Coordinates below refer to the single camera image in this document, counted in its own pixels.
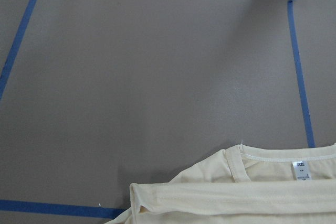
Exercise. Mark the yellow long-sleeve printed shirt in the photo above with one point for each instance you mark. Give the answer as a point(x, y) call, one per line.
point(242, 184)

